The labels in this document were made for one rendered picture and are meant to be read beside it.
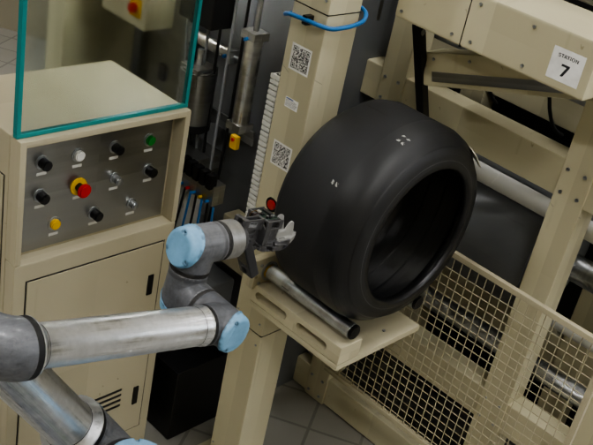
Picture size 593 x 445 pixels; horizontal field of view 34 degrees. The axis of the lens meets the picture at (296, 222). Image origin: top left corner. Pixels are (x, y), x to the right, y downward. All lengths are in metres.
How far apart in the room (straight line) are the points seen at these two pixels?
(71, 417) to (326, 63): 1.14
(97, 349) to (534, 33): 1.32
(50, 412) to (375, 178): 0.93
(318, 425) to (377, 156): 1.56
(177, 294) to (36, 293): 0.73
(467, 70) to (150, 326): 1.28
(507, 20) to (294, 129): 0.64
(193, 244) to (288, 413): 1.75
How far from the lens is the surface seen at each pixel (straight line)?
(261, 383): 3.15
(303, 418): 3.70
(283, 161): 2.73
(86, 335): 1.80
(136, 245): 2.90
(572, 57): 2.43
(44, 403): 2.03
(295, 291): 2.71
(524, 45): 2.50
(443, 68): 2.81
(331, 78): 2.64
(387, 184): 2.36
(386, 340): 2.80
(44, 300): 2.80
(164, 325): 1.92
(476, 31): 2.57
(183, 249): 2.07
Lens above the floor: 2.38
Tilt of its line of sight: 29 degrees down
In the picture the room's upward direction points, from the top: 12 degrees clockwise
